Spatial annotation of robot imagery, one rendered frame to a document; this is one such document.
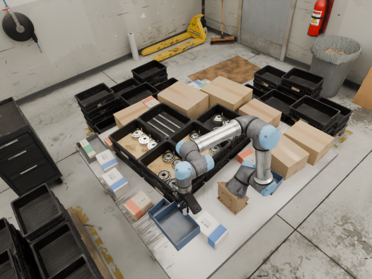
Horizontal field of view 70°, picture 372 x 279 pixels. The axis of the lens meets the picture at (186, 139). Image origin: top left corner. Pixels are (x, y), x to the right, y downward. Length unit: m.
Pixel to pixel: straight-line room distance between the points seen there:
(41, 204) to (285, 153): 2.05
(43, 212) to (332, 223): 2.56
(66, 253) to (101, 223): 0.59
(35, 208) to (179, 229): 1.51
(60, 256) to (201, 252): 1.15
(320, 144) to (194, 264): 1.27
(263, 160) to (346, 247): 1.51
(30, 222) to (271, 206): 1.89
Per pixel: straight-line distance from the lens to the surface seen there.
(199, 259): 1.78
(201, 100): 2.48
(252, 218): 1.91
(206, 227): 1.76
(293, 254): 2.64
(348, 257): 2.79
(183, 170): 1.14
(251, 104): 2.49
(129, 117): 2.46
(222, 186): 1.80
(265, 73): 3.88
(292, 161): 2.05
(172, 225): 1.46
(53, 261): 2.43
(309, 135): 2.28
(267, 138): 1.36
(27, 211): 2.65
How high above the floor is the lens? 2.37
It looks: 45 degrees down
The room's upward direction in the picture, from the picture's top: 6 degrees counter-clockwise
